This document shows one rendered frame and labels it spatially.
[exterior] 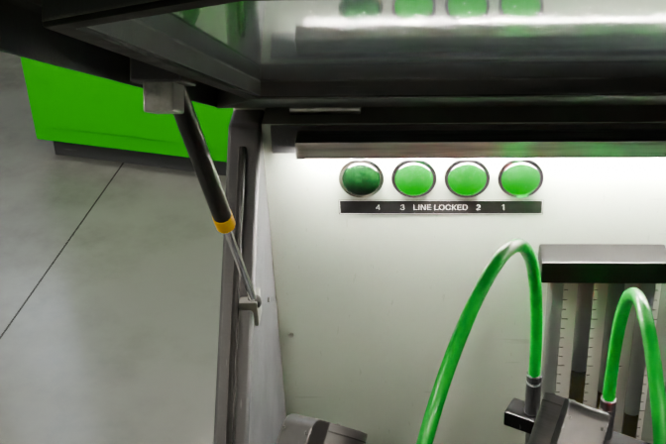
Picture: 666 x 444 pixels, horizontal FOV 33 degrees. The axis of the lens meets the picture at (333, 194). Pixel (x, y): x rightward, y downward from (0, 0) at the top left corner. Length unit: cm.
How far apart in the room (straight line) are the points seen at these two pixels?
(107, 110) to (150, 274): 74
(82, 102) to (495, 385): 284
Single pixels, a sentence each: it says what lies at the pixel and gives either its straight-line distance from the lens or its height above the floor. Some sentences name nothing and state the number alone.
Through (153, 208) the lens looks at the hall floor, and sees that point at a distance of 393.
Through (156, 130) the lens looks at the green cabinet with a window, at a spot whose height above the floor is 18.
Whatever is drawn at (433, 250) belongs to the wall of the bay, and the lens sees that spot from 136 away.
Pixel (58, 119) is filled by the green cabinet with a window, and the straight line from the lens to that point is 421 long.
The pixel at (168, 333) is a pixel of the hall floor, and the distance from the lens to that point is 335.
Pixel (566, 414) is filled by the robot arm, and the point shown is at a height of 142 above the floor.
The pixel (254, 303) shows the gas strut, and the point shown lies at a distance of 122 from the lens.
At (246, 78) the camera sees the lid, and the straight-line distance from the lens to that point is 102.
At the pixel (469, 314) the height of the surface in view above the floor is 141.
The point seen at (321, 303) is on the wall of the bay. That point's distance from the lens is 141.
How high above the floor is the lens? 205
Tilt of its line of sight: 32 degrees down
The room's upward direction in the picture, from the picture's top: 3 degrees counter-clockwise
